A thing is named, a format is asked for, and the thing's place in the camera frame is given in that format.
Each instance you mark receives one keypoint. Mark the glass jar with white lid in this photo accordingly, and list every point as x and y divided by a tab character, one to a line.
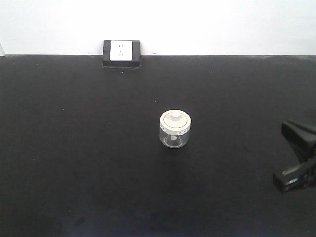
175	128

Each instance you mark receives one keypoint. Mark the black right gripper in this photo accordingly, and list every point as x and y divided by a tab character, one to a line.
302	139

